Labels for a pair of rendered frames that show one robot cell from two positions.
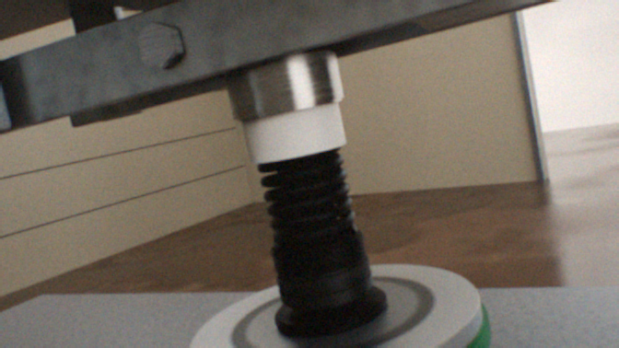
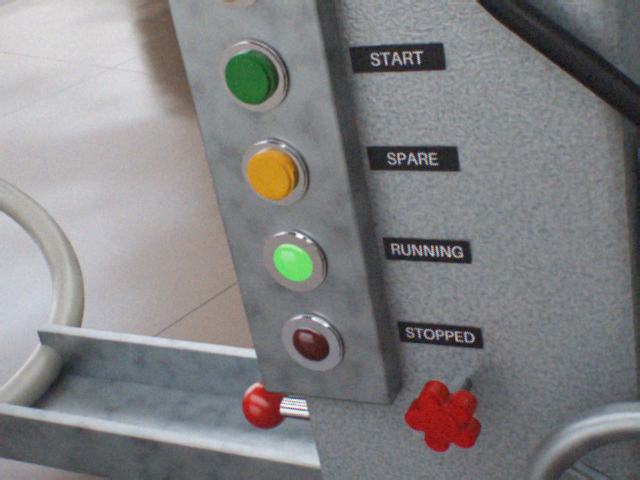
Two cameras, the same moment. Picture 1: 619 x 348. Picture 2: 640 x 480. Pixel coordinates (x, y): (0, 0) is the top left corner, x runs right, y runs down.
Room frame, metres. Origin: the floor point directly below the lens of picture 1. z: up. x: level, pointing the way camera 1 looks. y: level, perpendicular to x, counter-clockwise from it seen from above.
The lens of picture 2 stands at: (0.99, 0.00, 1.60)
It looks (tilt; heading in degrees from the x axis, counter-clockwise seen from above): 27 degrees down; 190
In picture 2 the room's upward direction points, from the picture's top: 12 degrees counter-clockwise
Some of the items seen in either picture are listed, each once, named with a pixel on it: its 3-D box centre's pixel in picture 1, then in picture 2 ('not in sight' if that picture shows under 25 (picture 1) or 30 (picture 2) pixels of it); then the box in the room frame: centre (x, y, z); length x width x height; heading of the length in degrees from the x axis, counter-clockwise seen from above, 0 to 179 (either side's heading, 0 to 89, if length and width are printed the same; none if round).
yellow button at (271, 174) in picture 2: not in sight; (273, 173); (0.50, -0.10, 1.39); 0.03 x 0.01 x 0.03; 70
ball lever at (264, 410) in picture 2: not in sight; (295, 408); (0.43, -0.14, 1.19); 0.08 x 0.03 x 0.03; 70
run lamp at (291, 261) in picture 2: not in sight; (294, 260); (0.50, -0.10, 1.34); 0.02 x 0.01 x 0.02; 70
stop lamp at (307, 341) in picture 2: not in sight; (312, 341); (0.50, -0.10, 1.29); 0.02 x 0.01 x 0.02; 70
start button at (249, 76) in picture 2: not in sight; (252, 77); (0.50, -0.10, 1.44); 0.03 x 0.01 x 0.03; 70
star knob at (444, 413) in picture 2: not in sight; (450, 401); (0.52, -0.03, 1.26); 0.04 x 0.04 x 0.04; 70
